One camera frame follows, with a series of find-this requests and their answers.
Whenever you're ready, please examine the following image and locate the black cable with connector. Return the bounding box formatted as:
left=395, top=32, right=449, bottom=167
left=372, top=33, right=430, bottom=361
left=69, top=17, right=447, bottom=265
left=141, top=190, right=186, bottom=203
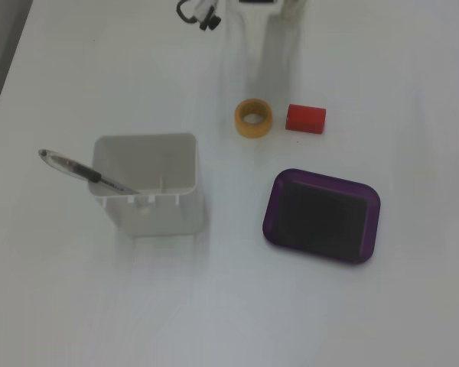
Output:
left=174, top=0, right=223, bottom=32

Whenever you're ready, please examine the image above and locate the purple tray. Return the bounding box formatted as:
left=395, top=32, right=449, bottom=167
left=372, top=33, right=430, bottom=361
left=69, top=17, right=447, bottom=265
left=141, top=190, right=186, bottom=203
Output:
left=260, top=167, right=382, bottom=267

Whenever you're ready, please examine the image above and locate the white square container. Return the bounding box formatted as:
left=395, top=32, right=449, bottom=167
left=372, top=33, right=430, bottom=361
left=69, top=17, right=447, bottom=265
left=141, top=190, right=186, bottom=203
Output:
left=89, top=132, right=207, bottom=238

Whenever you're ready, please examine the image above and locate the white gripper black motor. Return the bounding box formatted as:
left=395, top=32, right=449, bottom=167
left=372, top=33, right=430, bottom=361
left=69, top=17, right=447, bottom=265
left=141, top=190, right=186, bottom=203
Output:
left=236, top=0, right=306, bottom=80

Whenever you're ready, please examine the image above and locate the yellow tape roll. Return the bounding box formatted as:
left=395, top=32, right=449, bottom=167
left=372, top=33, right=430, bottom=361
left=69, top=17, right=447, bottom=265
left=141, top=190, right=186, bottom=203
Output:
left=234, top=98, right=274, bottom=139

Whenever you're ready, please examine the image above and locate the clear black ballpoint pen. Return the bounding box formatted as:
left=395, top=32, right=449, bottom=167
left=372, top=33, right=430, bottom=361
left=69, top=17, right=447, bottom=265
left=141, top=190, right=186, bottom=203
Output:
left=37, top=148, right=143, bottom=196

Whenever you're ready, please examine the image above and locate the red rectangular block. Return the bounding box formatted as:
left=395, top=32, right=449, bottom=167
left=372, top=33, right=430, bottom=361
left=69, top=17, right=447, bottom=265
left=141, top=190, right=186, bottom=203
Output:
left=285, top=103, right=327, bottom=135

